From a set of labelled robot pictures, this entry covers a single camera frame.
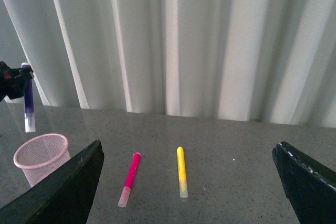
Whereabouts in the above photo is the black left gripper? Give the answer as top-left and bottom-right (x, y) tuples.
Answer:
(1, 61), (34, 101)

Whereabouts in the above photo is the purple marker pen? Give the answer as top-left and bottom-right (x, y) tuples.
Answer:
(24, 73), (36, 133)

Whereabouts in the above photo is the yellow marker pen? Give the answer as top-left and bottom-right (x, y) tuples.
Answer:
(176, 146), (188, 199)

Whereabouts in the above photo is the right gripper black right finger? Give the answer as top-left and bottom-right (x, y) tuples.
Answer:
(272, 142), (335, 223)

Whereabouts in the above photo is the pink marker pen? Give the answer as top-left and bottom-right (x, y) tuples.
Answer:
(118, 153), (141, 208)

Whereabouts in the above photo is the pink mesh pen cup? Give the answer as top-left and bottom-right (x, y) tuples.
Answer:
(13, 133), (70, 187)

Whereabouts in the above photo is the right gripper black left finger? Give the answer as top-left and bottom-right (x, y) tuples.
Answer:
(1, 140), (103, 223)

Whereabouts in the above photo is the white pleated curtain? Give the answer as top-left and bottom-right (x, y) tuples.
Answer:
(1, 0), (335, 127)

